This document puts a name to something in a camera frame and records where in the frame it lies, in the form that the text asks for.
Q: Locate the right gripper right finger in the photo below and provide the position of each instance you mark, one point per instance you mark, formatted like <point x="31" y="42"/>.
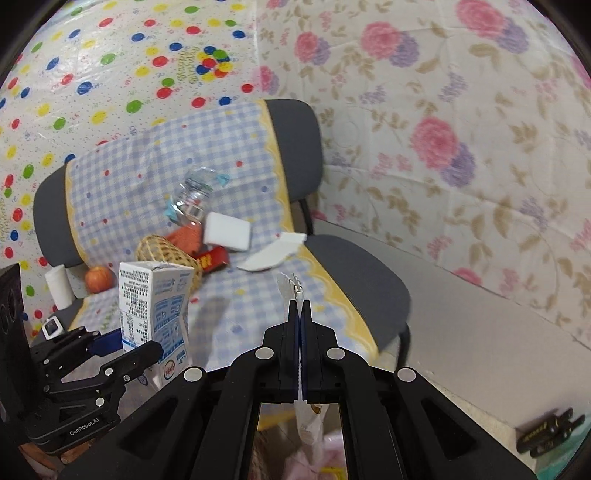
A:
<point x="397" y="425"/>

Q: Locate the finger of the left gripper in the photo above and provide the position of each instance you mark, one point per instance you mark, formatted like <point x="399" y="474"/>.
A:
<point x="106" y="344"/>
<point x="133" y="363"/>

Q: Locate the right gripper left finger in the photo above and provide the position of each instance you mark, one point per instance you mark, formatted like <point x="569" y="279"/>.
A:
<point x="202" y="424"/>

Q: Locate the white blue milk carton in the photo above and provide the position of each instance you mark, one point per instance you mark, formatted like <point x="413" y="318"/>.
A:
<point x="153" y="298"/>

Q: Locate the woven bamboo basket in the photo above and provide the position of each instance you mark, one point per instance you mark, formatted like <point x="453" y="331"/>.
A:
<point x="157" y="248"/>

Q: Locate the clear crushed plastic bottle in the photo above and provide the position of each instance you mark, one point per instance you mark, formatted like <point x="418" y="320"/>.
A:
<point x="190" y="202"/>

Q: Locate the white paper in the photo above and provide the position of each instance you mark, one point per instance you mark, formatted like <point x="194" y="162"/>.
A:
<point x="286" y="245"/>

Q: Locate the pink trash bin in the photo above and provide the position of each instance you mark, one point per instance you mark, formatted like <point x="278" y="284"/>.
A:
<point x="327" y="460"/>

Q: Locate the red apple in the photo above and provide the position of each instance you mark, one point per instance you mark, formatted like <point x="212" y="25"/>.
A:
<point x="99" y="279"/>

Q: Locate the white tissue roll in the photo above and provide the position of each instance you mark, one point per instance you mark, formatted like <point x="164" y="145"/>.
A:
<point x="59" y="287"/>

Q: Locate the grey office chair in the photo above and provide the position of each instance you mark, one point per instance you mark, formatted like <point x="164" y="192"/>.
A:
<point x="375" y="291"/>

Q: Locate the white foam block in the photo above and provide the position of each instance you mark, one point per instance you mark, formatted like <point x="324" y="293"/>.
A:
<point x="228" y="232"/>

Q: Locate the blue checkered chair cloth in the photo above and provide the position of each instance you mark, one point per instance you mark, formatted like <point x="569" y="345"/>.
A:
<point x="118" y="193"/>

